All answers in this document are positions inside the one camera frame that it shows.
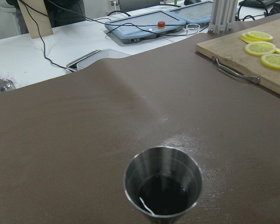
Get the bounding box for steel double jigger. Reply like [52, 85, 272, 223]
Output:
[123, 146, 203, 224]

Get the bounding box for kitchen scale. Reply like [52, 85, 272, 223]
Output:
[66, 50, 101, 72]

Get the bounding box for blue teach pendant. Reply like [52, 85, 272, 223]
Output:
[105, 10, 187, 44]
[169, 0, 213, 26]

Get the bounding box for bamboo cutting board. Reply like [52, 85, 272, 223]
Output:
[196, 19, 280, 95]

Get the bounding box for lemon slice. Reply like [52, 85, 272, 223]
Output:
[245, 41, 276, 56]
[260, 54, 280, 70]
[241, 31, 273, 43]

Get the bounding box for small steel cup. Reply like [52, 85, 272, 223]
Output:
[0, 79, 16, 94]

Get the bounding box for wooden plank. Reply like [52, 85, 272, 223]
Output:
[18, 0, 53, 39]

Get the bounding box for aluminium frame post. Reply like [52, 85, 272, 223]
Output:
[208, 0, 238, 34]

